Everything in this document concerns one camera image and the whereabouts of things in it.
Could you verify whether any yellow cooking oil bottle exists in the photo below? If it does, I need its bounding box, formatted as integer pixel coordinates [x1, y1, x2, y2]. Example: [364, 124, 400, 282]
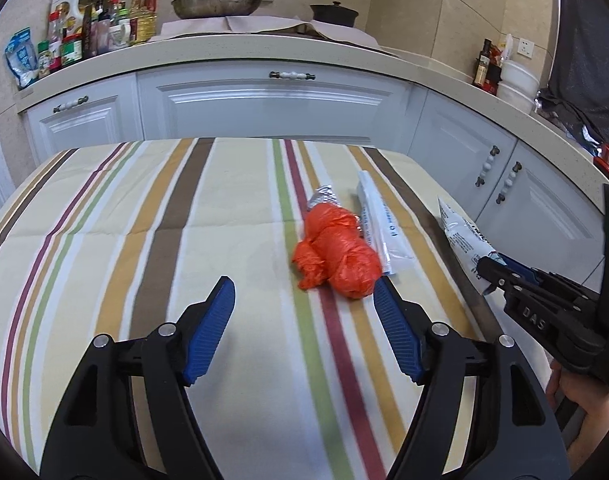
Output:
[129, 0, 158, 46]

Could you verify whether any beige cloth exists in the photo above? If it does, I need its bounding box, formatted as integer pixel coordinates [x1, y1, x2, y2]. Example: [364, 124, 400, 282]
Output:
[304, 21, 384, 52]
[152, 16, 307, 42]

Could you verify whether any black lidded pot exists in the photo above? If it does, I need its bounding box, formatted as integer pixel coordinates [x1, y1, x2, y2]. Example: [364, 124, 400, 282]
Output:
[309, 1, 360, 27]

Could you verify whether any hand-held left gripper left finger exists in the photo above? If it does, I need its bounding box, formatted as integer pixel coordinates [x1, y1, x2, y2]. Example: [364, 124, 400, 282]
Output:
[39, 275, 236, 480]

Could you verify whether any dark glass bottle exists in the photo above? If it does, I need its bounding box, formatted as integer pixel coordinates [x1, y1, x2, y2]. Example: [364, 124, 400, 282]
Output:
[473, 38, 491, 87]

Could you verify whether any orange plastic bag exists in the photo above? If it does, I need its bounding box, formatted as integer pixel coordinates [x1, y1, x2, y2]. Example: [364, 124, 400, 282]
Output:
[292, 205, 384, 297]

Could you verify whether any person's right hand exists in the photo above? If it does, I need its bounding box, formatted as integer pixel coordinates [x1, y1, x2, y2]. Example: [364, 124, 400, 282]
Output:
[547, 359, 609, 426]

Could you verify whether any red packet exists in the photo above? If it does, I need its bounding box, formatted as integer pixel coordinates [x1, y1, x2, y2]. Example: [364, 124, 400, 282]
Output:
[487, 45, 505, 96]

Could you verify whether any wide white cabinet door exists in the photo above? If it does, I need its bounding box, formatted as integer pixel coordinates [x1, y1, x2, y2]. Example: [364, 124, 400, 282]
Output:
[137, 65, 415, 142]

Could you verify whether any white spice rack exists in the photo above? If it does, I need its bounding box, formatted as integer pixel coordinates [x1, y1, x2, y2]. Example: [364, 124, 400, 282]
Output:
[49, 0, 122, 28]

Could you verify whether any long white tube packet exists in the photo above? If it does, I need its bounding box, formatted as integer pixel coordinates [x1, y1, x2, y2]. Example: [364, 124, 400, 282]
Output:
[357, 170, 414, 277]

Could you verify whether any silver foil wrapper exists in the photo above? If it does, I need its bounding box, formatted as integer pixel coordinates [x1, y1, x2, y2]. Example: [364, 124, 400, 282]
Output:
[307, 185, 341, 212]

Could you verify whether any white lidded bowl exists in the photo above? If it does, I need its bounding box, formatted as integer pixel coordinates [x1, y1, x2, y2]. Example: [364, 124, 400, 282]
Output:
[497, 84, 538, 114]
[500, 60, 541, 94]

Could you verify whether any white and blue packet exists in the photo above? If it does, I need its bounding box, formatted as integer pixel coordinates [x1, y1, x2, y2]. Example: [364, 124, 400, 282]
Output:
[437, 196, 500, 296]

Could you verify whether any group of condiment bottles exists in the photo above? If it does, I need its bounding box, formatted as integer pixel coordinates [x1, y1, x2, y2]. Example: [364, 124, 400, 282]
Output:
[37, 0, 158, 80]

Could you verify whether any striped tablecloth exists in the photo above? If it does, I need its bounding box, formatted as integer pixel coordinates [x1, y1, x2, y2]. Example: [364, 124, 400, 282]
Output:
[0, 137, 555, 480]

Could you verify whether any beige stone countertop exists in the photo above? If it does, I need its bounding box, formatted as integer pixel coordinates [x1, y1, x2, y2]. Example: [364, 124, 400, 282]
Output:
[14, 30, 609, 196]

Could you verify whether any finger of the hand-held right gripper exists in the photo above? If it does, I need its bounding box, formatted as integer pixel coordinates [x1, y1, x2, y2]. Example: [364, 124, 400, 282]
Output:
[498, 254, 601, 308]
[477, 257, 557, 338]

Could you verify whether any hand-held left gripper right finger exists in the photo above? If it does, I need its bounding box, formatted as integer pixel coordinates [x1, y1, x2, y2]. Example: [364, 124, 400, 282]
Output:
[373, 277, 572, 480]

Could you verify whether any person's right forearm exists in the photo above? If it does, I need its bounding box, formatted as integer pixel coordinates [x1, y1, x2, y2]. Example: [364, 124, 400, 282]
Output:
[564, 412, 609, 466]

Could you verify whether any small white cabinet door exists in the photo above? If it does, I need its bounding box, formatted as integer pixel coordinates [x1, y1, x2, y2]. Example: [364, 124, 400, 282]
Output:
[22, 72, 145, 166]

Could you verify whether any narrow white cabinet door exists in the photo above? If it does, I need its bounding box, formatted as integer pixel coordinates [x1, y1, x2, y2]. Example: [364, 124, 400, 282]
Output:
[407, 87, 517, 177]

